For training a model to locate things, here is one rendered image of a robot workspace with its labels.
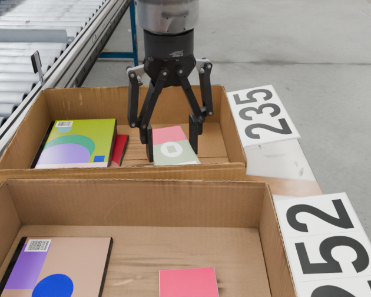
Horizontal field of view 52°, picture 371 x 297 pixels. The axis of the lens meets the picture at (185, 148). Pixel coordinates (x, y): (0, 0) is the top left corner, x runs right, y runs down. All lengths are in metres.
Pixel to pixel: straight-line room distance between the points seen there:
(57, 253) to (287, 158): 0.46
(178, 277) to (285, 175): 0.31
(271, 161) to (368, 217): 1.15
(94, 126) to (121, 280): 0.35
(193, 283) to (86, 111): 0.47
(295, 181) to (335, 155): 1.48
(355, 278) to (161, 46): 0.38
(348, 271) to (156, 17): 0.39
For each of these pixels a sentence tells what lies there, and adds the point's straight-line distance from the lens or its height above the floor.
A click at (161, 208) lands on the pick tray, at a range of 0.58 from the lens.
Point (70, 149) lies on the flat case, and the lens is 0.73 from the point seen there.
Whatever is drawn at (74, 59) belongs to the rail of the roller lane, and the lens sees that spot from 1.36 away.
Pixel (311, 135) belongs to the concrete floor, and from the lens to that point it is 2.33.
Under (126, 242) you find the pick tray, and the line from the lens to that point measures 0.59.
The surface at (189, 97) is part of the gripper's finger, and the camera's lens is 0.63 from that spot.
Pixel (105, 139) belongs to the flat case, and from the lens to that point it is 0.74.
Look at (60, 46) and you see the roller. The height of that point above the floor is 0.74.
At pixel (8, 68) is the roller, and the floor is 0.74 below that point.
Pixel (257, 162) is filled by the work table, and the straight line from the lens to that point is 0.76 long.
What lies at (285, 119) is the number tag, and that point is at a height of 0.87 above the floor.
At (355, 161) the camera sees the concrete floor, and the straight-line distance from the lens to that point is 2.20.
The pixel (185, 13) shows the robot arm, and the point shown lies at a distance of 0.55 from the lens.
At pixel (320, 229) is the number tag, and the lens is 0.49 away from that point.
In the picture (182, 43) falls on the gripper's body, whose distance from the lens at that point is 0.56.
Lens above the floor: 1.19
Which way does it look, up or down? 35 degrees down
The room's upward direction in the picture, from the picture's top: straight up
